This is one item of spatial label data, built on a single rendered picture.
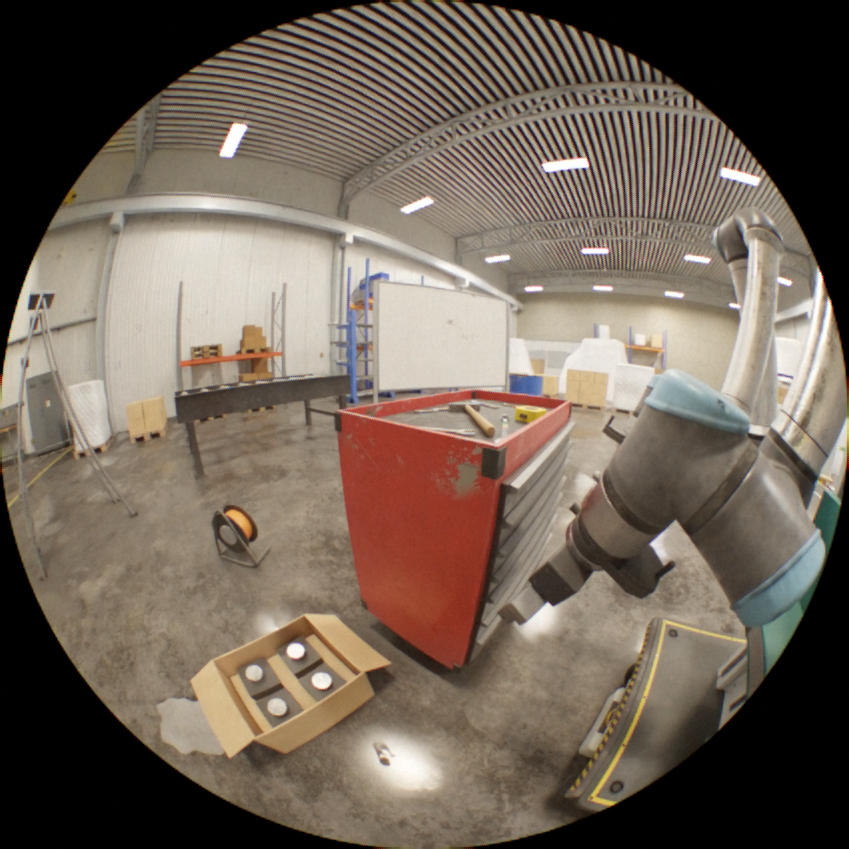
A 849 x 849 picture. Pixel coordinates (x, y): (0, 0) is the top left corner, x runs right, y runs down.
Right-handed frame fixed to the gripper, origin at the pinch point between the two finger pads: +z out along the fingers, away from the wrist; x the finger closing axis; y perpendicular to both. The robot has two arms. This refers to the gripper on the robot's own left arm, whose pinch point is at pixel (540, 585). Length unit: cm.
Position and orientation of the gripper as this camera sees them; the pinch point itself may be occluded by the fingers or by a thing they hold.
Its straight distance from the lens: 43.6
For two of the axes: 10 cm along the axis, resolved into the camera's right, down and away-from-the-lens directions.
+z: -1.4, 7.9, 6.0
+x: -8.3, 2.4, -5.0
